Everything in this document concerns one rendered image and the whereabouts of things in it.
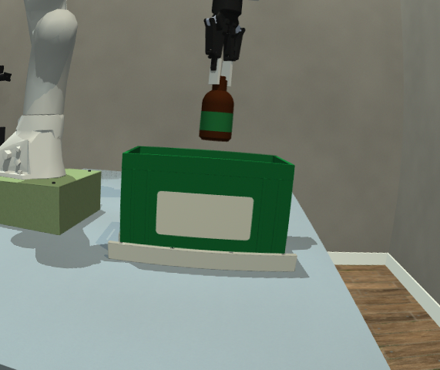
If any green crate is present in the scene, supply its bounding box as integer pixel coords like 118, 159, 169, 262
120, 146, 295, 254

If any brown bottle with green label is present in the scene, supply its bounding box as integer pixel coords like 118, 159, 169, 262
199, 76, 234, 142

